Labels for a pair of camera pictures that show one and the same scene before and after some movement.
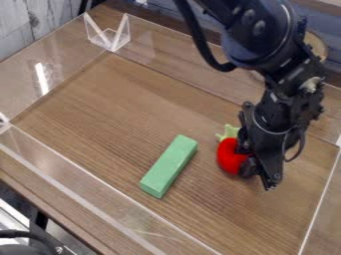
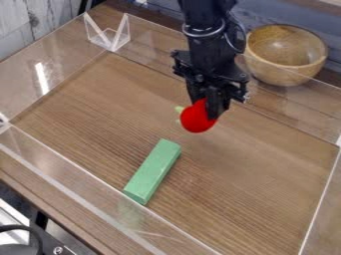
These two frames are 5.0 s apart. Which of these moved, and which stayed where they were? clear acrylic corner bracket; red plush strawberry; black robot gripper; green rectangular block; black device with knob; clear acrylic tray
Moved: green rectangular block; black robot gripper; red plush strawberry
Stayed: black device with knob; clear acrylic tray; clear acrylic corner bracket
